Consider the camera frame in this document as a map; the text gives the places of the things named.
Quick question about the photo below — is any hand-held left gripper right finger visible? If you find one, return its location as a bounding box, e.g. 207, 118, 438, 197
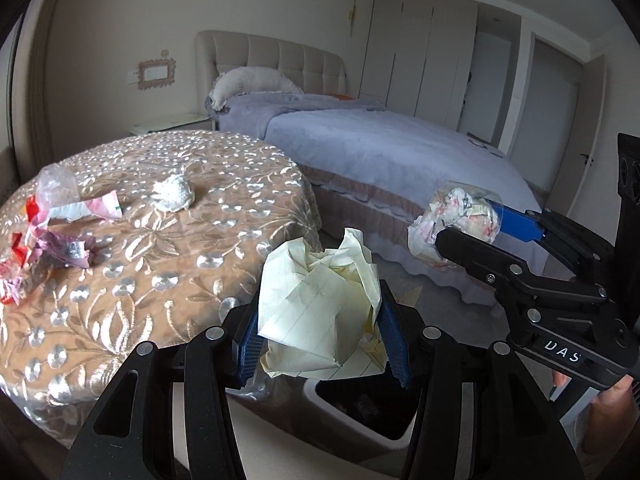
375, 280, 586, 480

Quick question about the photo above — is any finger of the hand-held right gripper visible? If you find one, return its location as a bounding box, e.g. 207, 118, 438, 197
435, 227, 608, 307
497, 202, 621, 286

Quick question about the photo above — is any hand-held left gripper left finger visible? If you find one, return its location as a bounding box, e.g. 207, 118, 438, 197
59, 302, 266, 480

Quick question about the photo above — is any clear plastic wrapper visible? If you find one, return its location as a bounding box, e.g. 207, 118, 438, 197
407, 178, 503, 266

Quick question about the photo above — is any yellow lined paper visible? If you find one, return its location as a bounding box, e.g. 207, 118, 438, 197
257, 227, 391, 381

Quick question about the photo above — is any white trash bin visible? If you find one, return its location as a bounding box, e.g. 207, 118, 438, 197
302, 377, 418, 453

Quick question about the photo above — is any person's right hand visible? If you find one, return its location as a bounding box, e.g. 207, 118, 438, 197
551, 370, 638, 480

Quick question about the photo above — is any white door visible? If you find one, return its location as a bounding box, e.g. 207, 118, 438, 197
525, 32, 608, 216

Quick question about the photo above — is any round table floral cloth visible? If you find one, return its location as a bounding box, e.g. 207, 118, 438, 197
0, 130, 323, 451

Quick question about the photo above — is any crumpled white tissue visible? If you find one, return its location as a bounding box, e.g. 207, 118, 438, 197
151, 174, 195, 212

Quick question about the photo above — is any white wardrobe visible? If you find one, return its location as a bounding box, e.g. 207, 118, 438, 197
357, 0, 531, 156

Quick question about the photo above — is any purple silver wrapper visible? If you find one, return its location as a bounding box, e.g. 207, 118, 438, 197
30, 230, 96, 268

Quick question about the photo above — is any pink white wrapper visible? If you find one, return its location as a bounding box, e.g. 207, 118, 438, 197
47, 191, 123, 221

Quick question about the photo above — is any white nightstand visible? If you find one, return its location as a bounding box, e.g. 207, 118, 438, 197
131, 112, 213, 136

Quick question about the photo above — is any red white crumpled wrapper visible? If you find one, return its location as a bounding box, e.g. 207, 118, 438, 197
0, 232, 38, 306

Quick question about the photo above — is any clear plastic bag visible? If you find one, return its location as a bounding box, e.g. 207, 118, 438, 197
36, 165, 81, 211

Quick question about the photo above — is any small red wrapper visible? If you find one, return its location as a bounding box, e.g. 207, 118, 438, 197
24, 196, 51, 223

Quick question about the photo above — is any beige tufted headboard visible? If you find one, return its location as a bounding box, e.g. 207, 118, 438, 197
194, 30, 348, 116

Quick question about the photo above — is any white ruffled pillow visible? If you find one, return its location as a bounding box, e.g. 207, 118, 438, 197
207, 66, 303, 111

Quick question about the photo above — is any framed wall switch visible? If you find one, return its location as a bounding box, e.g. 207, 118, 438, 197
137, 59, 178, 88

